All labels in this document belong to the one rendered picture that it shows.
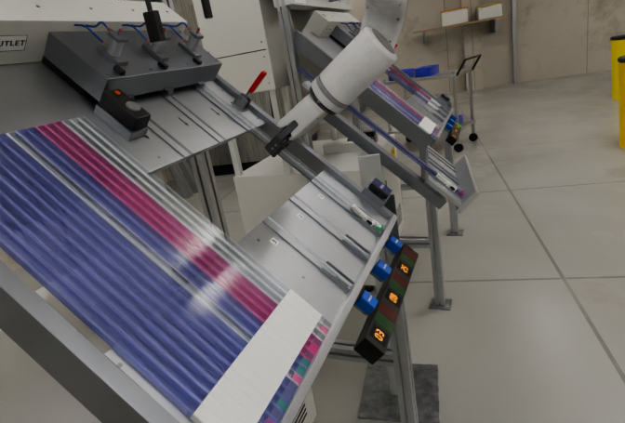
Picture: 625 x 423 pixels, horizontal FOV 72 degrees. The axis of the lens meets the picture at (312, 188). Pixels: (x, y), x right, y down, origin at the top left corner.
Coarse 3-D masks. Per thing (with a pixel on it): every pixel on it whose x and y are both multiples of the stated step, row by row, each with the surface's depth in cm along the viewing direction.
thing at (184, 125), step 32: (32, 64) 72; (0, 96) 63; (32, 96) 67; (64, 96) 71; (160, 96) 86; (192, 96) 93; (224, 96) 101; (0, 128) 59; (160, 128) 78; (192, 128) 84; (224, 128) 90; (160, 160) 72
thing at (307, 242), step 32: (320, 192) 92; (352, 192) 100; (288, 224) 77; (320, 224) 83; (352, 224) 89; (384, 224) 96; (256, 256) 67; (288, 256) 71; (320, 256) 75; (352, 256) 81; (320, 288) 69
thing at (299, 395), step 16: (384, 240) 87; (368, 256) 83; (368, 272) 76; (352, 288) 71; (352, 304) 67; (336, 320) 63; (336, 336) 60; (320, 352) 56; (304, 384) 52; (288, 416) 47
